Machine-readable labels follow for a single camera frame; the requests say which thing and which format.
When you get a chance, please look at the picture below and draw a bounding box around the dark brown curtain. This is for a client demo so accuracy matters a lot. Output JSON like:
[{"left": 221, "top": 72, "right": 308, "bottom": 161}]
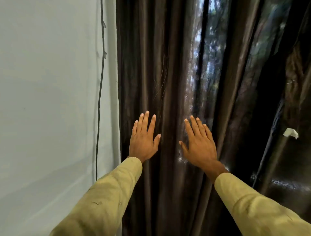
[
  {"left": 204, "top": 0, "right": 311, "bottom": 236},
  {"left": 116, "top": 0, "right": 219, "bottom": 236}
]

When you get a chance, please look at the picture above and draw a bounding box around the person's left forearm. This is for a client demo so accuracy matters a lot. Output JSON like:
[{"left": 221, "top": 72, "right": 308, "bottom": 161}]
[{"left": 50, "top": 155, "right": 146, "bottom": 236}]

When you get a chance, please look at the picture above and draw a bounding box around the person's right forearm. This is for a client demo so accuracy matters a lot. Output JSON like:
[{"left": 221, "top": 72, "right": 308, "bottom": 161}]
[{"left": 199, "top": 159, "right": 311, "bottom": 236}]

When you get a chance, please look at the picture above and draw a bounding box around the white paper tag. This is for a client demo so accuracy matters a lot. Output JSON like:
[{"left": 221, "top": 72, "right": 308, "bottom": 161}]
[{"left": 282, "top": 127, "right": 299, "bottom": 140}]

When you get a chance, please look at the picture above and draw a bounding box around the black wall cable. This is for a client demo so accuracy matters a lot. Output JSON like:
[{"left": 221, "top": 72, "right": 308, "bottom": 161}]
[{"left": 95, "top": 0, "right": 107, "bottom": 182}]

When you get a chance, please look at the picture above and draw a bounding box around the person's left hand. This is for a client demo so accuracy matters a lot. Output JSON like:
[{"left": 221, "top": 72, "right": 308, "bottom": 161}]
[{"left": 129, "top": 111, "right": 162, "bottom": 163}]

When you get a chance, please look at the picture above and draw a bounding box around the person's right hand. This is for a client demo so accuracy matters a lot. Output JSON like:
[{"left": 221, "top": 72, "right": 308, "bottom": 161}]
[{"left": 179, "top": 115, "right": 218, "bottom": 169}]

